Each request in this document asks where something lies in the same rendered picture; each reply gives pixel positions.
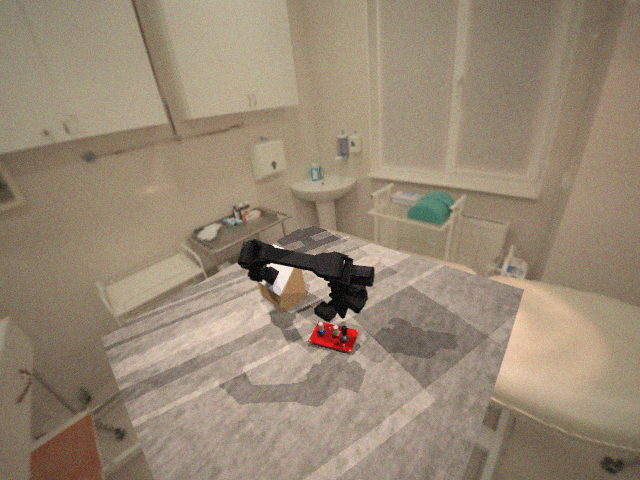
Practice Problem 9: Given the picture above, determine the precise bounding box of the red circuit board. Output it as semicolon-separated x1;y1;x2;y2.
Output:
308;321;359;355

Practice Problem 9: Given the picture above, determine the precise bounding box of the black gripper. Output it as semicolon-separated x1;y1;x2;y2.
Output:
314;282;366;322

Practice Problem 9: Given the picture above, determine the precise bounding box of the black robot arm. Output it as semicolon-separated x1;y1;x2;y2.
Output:
238;239;375;313

